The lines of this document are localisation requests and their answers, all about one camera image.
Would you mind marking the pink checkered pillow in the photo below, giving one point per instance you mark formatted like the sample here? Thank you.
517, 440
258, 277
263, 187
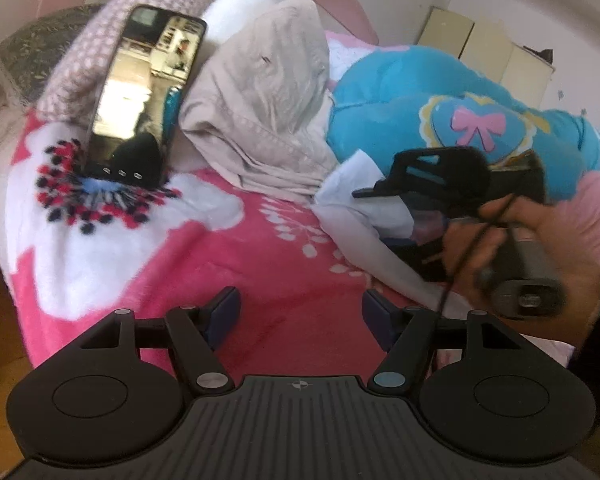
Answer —
95, 35

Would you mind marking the pink and grey floral quilt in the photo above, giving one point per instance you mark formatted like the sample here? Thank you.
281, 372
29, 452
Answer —
597, 205

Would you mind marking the teal plastic object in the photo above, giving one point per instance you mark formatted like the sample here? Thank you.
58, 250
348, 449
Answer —
172, 107

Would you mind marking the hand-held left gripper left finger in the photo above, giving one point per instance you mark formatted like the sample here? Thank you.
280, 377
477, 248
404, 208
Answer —
225, 310

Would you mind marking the pink and white headboard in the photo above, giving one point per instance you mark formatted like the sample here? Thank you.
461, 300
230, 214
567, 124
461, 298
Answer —
340, 0

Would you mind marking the pink floral bed blanket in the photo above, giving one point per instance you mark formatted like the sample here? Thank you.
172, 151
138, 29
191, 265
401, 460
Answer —
280, 285

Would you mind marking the blue quilt with bow print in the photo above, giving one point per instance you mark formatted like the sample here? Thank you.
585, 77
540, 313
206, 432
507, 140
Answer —
390, 95

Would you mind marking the white pillow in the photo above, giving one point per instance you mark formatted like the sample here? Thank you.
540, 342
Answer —
250, 0

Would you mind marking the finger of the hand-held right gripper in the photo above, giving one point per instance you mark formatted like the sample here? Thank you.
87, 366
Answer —
422, 260
402, 185

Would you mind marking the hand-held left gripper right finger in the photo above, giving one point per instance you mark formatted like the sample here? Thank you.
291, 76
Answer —
380, 317

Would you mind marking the white shirt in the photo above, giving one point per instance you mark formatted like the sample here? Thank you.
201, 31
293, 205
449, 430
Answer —
360, 230

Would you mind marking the black smartphone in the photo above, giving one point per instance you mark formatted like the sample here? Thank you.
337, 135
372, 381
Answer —
130, 85

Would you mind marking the person's right hand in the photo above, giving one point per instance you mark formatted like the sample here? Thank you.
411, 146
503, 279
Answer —
575, 260

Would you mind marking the white crumpled clothes pile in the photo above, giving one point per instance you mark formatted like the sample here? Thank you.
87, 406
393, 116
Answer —
260, 85

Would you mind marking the dark patterned pillow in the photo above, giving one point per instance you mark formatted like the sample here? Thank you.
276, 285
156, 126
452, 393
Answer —
30, 50

